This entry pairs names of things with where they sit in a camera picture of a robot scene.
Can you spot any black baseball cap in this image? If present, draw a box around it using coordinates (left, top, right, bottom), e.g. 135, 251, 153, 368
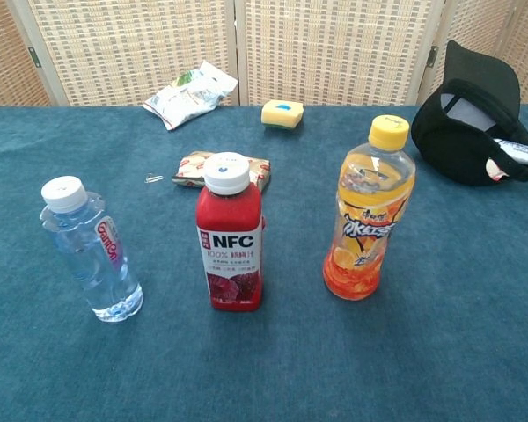
411, 40, 528, 186

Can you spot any yellow sponge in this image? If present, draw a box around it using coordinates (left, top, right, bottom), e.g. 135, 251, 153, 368
260, 98, 304, 132

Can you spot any crumpled white snack bag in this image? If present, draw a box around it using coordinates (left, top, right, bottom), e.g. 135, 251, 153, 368
143, 60, 239, 132

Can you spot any clear water bottle white cap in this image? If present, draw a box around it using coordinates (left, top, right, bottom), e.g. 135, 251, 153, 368
39, 175, 144, 324

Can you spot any blue tablecloth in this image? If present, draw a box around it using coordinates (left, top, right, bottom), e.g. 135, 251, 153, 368
0, 104, 528, 422

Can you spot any gold red-print snack packet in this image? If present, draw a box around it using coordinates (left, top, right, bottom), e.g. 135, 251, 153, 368
171, 150, 272, 193

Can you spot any red NFC juice bottle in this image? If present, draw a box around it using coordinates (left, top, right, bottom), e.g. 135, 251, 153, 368
195, 151, 265, 312

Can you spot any woven folding screen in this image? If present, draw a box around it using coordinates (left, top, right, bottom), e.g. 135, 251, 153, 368
0, 0, 528, 109

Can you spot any white paper tag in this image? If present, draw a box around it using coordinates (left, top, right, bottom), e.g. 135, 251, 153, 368
492, 137, 528, 168

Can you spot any iced tea bottle yellow cap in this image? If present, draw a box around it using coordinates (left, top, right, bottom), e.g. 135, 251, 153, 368
323, 114, 417, 302

